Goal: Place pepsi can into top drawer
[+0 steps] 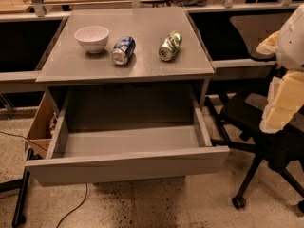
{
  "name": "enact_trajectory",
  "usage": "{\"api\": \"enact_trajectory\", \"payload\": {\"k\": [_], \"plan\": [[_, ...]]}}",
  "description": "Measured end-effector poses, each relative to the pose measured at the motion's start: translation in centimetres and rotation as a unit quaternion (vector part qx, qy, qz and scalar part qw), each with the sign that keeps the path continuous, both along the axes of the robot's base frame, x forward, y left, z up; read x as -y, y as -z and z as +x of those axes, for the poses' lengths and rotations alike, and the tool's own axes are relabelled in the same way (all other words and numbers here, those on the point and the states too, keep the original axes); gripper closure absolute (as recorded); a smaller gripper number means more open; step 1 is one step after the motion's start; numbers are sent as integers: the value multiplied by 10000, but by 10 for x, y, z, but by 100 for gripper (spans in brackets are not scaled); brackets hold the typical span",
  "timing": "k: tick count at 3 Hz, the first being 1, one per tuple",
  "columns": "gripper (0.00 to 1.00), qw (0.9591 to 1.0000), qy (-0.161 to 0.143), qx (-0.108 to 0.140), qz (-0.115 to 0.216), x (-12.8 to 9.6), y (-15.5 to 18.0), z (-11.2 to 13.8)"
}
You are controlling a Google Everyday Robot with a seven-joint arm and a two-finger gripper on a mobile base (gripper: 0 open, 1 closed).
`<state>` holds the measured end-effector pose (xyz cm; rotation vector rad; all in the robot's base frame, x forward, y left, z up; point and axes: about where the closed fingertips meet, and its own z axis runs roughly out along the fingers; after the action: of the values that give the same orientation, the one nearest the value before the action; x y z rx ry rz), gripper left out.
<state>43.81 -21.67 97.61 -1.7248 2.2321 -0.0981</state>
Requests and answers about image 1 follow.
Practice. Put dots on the black table leg stand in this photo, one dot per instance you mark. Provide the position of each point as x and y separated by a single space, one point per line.
22 185

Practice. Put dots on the brown cardboard box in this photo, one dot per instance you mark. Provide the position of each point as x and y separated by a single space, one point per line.
42 128

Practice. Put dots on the white ceramic bowl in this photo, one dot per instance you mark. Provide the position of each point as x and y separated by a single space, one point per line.
92 39

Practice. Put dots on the black office chair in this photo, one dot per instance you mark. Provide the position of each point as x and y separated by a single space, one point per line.
238 124

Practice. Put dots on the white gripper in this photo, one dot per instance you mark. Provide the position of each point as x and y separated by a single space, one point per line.
293 43

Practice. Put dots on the blue pepsi can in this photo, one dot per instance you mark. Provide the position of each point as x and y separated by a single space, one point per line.
123 50

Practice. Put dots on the green soda can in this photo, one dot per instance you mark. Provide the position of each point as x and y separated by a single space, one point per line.
170 46

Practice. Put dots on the grey cabinet with top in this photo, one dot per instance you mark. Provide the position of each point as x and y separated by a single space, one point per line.
69 68

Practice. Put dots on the open grey top drawer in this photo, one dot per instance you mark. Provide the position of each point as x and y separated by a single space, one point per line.
111 136

